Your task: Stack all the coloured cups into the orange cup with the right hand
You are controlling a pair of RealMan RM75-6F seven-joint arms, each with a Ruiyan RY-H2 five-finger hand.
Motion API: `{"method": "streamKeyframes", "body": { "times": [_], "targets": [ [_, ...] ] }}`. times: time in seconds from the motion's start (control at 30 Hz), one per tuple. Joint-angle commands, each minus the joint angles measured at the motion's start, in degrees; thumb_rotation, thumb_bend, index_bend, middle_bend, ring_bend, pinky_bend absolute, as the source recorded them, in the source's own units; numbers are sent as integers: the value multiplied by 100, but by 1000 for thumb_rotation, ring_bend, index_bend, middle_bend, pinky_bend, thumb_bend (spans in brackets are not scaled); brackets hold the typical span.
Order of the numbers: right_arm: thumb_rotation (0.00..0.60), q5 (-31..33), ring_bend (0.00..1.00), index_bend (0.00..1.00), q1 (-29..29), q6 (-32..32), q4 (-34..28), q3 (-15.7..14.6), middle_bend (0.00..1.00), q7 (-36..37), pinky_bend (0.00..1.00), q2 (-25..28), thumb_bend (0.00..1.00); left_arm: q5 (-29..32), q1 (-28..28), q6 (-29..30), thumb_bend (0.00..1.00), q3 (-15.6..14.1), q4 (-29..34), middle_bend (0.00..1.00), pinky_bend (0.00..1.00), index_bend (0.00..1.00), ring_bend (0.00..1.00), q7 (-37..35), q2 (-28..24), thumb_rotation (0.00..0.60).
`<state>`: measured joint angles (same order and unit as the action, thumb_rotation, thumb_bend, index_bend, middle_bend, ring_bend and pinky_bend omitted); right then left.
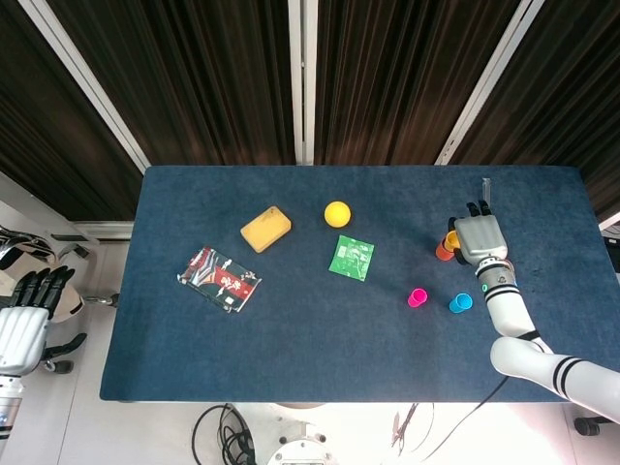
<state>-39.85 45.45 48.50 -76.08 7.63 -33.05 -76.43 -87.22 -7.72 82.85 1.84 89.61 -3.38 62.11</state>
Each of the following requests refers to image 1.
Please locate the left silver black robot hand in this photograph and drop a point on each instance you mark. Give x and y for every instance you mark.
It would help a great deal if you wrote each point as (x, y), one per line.
(21, 334)

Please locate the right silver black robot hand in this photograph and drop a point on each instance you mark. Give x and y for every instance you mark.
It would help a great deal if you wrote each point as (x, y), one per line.
(482, 237)

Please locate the yellow plastic cup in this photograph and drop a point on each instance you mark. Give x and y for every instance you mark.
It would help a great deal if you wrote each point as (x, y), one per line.
(452, 239)

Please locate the cyan plastic cup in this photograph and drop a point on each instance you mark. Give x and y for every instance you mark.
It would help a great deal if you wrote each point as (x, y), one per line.
(460, 304)

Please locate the magenta plastic cup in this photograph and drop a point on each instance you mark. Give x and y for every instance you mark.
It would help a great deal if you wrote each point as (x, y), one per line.
(416, 299)

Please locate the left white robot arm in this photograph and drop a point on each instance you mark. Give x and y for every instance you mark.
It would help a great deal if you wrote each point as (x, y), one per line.
(9, 402)

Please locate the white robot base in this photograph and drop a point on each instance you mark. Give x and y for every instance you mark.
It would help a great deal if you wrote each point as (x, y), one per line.
(300, 448)

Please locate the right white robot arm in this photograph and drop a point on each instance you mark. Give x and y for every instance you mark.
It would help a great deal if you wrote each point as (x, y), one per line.
(508, 310)

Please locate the orange plastic cup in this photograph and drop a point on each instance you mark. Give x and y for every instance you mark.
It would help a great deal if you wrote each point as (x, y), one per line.
(442, 253)

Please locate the black white patterned bag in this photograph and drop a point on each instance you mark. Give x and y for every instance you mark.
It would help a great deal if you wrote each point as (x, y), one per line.
(24, 244)

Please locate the green sachet packet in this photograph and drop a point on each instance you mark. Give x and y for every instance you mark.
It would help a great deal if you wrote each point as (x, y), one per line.
(351, 257)

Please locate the yellow ball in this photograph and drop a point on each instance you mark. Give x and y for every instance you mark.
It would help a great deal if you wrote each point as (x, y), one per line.
(337, 214)

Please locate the dark brown curtain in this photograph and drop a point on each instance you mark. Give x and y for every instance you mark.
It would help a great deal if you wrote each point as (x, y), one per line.
(397, 72)
(567, 97)
(53, 135)
(194, 72)

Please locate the blue velvet tablecloth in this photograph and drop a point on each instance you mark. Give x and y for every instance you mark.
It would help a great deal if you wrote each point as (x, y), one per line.
(315, 339)

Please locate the dark printed snack packet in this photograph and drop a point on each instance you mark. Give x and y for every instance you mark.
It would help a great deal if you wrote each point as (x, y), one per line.
(220, 281)

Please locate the yellow sponge block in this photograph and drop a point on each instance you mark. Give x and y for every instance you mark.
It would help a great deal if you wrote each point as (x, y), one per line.
(266, 228)

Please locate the black caster wheel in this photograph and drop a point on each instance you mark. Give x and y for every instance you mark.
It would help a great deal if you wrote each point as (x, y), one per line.
(588, 426)

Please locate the white frame post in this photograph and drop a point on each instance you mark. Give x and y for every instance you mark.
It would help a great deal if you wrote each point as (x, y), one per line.
(87, 82)
(484, 82)
(302, 82)

